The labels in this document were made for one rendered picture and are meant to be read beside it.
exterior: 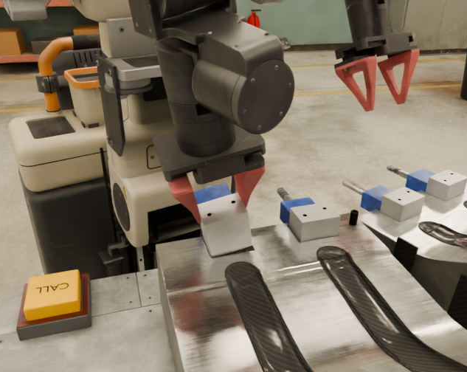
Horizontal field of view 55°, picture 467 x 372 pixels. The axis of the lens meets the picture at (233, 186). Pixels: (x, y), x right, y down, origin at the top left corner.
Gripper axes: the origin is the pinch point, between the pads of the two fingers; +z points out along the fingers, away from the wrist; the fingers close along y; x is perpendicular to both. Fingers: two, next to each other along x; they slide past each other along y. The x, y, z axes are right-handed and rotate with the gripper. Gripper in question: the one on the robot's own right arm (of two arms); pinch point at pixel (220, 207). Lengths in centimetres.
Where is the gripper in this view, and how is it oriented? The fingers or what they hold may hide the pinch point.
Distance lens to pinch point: 50.1
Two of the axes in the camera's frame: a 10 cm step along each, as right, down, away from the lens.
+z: 1.2, 7.6, 6.3
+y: 9.4, -2.9, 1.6
